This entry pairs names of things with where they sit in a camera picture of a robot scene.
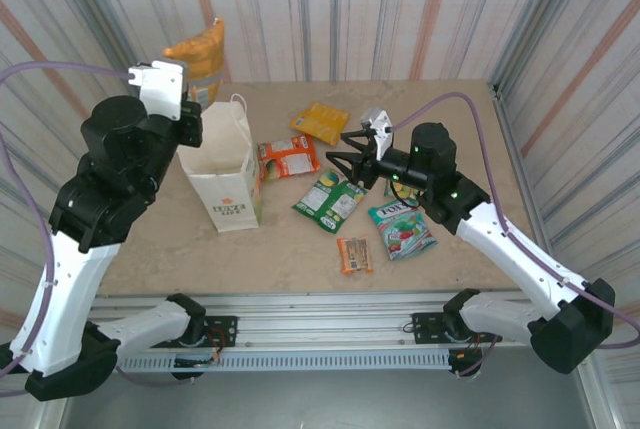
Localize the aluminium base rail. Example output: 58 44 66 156
92 291 551 350

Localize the orange white snack packet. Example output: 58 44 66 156
256 134 321 183

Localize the slotted grey cable duct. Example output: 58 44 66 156
115 351 454 373

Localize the small orange bar packet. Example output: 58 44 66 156
336 235 375 276

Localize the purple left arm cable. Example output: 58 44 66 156
0 61 196 395

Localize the green white snack packet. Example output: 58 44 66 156
291 168 370 234

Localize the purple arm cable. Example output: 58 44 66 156
0 61 196 395
391 92 640 378

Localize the aluminium frame post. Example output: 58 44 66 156
490 81 624 429

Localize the white paper bag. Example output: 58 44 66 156
177 93 262 234

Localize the black electronics box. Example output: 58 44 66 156
172 356 221 383
447 348 484 380

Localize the large orange snack bag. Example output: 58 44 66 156
162 17 226 111

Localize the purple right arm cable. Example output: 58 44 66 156
391 92 640 378

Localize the yellow snack pouch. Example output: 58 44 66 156
289 101 351 146

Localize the teal candy bag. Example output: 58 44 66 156
368 201 439 262

